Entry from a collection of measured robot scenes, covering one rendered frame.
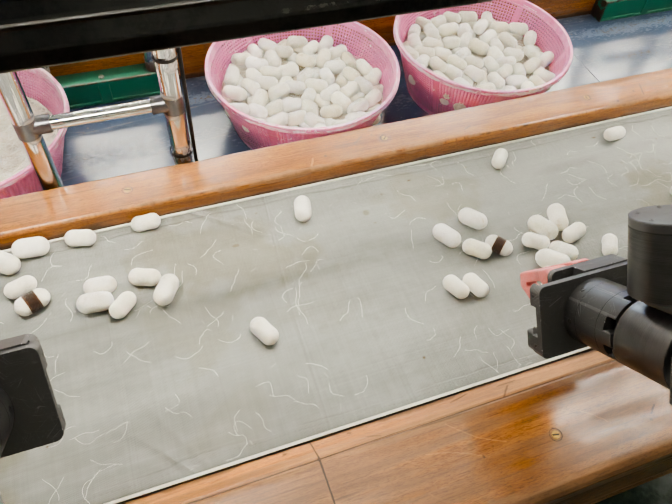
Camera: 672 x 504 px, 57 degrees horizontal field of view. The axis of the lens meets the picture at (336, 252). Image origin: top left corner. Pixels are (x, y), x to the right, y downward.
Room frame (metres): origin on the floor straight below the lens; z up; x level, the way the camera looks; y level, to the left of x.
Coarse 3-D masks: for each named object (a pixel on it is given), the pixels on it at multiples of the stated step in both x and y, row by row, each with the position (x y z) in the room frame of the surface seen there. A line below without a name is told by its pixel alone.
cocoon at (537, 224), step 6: (534, 216) 0.48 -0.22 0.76; (540, 216) 0.48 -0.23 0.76; (528, 222) 0.48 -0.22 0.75; (534, 222) 0.48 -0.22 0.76; (540, 222) 0.47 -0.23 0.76; (546, 222) 0.48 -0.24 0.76; (534, 228) 0.47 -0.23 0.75; (540, 228) 0.47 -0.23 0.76; (546, 228) 0.47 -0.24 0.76; (552, 228) 0.47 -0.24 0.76; (540, 234) 0.47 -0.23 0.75; (546, 234) 0.46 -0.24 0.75; (552, 234) 0.46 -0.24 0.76
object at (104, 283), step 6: (102, 276) 0.34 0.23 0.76; (108, 276) 0.34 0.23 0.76; (90, 282) 0.33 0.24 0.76; (96, 282) 0.33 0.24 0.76; (102, 282) 0.33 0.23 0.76; (108, 282) 0.33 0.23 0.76; (114, 282) 0.34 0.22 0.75; (84, 288) 0.32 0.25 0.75; (90, 288) 0.32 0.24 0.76; (96, 288) 0.32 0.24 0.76; (102, 288) 0.33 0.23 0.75; (108, 288) 0.33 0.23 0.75; (114, 288) 0.33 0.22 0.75
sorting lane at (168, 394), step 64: (576, 128) 0.67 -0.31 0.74; (640, 128) 0.69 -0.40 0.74; (320, 192) 0.50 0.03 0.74; (384, 192) 0.51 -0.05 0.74; (448, 192) 0.53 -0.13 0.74; (512, 192) 0.54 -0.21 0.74; (576, 192) 0.55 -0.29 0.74; (640, 192) 0.56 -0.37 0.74; (64, 256) 0.37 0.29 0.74; (128, 256) 0.38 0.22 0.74; (192, 256) 0.39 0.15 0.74; (256, 256) 0.40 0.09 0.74; (320, 256) 0.41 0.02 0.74; (384, 256) 0.42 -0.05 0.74; (448, 256) 0.43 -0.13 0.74; (512, 256) 0.44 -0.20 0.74; (0, 320) 0.29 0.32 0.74; (64, 320) 0.29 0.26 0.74; (128, 320) 0.30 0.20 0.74; (192, 320) 0.31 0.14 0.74; (320, 320) 0.33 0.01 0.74; (384, 320) 0.33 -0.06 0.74; (448, 320) 0.34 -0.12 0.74; (512, 320) 0.35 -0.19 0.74; (64, 384) 0.23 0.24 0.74; (128, 384) 0.23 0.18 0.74; (192, 384) 0.24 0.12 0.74; (256, 384) 0.25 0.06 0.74; (320, 384) 0.25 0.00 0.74; (384, 384) 0.26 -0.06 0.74; (448, 384) 0.27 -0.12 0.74; (64, 448) 0.17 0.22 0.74; (128, 448) 0.17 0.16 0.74; (192, 448) 0.18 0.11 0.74; (256, 448) 0.19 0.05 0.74
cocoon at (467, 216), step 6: (462, 210) 0.48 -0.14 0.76; (468, 210) 0.48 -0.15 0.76; (474, 210) 0.48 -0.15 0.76; (462, 216) 0.48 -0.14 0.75; (468, 216) 0.47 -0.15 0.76; (474, 216) 0.47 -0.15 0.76; (480, 216) 0.47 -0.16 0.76; (462, 222) 0.47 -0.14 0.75; (468, 222) 0.47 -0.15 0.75; (474, 222) 0.47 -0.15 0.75; (480, 222) 0.47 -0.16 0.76; (486, 222) 0.47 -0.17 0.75; (474, 228) 0.47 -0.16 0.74; (480, 228) 0.47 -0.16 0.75
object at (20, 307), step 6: (36, 288) 0.32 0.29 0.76; (42, 288) 0.32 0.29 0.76; (36, 294) 0.31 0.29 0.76; (42, 294) 0.31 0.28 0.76; (48, 294) 0.31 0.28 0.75; (18, 300) 0.30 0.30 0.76; (42, 300) 0.30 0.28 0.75; (48, 300) 0.31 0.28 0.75; (18, 306) 0.29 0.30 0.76; (24, 306) 0.29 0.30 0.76; (18, 312) 0.29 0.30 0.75; (24, 312) 0.29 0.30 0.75; (30, 312) 0.29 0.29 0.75
